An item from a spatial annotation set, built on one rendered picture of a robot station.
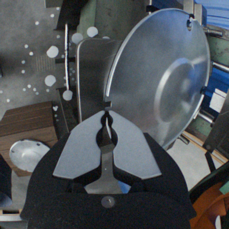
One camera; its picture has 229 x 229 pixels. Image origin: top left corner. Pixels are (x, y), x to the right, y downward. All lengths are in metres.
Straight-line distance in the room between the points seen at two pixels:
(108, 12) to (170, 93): 0.21
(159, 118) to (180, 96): 0.06
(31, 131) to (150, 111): 0.60
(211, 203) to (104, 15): 0.67
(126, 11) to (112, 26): 0.06
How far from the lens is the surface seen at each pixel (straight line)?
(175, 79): 0.20
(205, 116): 0.41
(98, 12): 0.27
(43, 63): 0.73
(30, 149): 0.75
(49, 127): 0.66
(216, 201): 0.62
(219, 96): 0.30
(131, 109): 0.16
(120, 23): 0.29
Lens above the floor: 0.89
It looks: 48 degrees down
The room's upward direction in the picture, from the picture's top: 136 degrees clockwise
